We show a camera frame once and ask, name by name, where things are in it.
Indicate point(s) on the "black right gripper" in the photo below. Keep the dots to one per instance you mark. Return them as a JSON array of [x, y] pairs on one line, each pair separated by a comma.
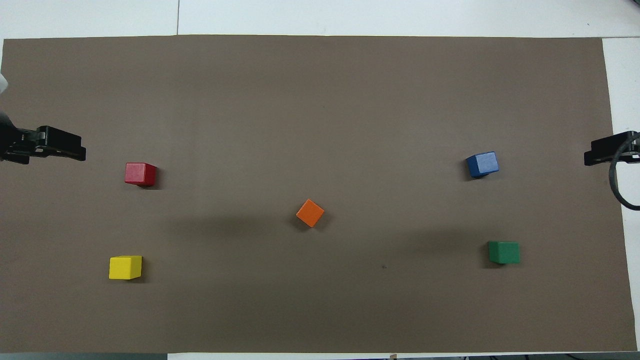
[[635, 142]]

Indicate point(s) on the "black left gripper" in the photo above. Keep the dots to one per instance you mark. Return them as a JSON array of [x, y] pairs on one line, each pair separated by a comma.
[[15, 137]]

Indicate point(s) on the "red wooden block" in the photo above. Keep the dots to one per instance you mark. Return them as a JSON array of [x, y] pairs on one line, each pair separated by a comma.
[[140, 173]]

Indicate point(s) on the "blue wooden block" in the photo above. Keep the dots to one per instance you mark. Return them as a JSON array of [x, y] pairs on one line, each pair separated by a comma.
[[482, 164]]

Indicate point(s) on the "yellow wooden block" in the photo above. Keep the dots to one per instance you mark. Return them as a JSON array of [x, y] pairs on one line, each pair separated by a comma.
[[125, 267]]

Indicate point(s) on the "green wooden block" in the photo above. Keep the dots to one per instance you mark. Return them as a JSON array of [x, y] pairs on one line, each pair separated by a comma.
[[504, 252]]

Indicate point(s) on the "orange wooden block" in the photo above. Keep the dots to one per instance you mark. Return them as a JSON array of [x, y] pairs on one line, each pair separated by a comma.
[[310, 212]]

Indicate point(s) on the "brown paper mat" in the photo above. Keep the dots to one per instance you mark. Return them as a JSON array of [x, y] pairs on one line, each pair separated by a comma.
[[320, 125]]

